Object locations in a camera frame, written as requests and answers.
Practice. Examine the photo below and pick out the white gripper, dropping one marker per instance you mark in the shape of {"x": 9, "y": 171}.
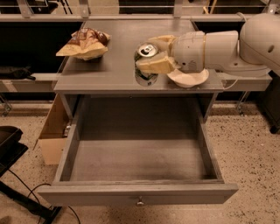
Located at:
{"x": 188, "y": 50}

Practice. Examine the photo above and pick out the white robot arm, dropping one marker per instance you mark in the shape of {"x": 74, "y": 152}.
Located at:
{"x": 254, "y": 50}

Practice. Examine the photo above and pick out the grey cabinet with top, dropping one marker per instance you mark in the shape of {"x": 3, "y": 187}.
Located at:
{"x": 114, "y": 73}

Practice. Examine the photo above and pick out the grey open top drawer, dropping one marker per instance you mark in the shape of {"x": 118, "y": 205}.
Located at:
{"x": 121, "y": 148}

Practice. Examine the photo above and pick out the round metal drawer knob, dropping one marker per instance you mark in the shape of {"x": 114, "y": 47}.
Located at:
{"x": 140, "y": 202}

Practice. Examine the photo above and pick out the white paper bowl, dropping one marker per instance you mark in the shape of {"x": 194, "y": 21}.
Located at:
{"x": 188, "y": 80}

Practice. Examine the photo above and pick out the brown yellow chip bag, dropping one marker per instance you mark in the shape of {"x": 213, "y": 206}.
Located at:
{"x": 86, "y": 44}

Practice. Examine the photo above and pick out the brown cardboard box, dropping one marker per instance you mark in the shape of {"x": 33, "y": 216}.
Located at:
{"x": 51, "y": 139}

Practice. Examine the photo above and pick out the black cloth on ledge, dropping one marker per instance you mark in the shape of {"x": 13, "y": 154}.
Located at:
{"x": 16, "y": 73}

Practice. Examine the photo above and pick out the metal railing frame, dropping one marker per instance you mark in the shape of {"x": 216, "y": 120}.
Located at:
{"x": 83, "y": 10}

